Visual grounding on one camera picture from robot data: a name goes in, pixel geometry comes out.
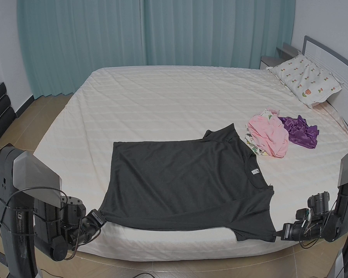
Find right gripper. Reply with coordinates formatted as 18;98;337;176
281;222;303;242

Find black T-shirt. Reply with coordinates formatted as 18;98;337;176
99;123;276;242

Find pink garment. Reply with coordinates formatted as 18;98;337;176
247;109;289;158

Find white printed pillow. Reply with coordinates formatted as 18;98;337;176
266;54;343;109

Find bed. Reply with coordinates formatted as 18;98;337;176
32;35;348;262

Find blue-green curtain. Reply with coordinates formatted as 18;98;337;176
17;0;147;99
143;0;296;69

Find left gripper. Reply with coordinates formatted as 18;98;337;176
83;209;107;238

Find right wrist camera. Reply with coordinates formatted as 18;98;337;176
296;208;311;223

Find grey bedside table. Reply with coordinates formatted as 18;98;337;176
260;42;300;70

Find white printed garment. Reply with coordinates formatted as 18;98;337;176
244;132;269;156

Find purple garment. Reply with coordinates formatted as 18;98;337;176
278;115;320;149

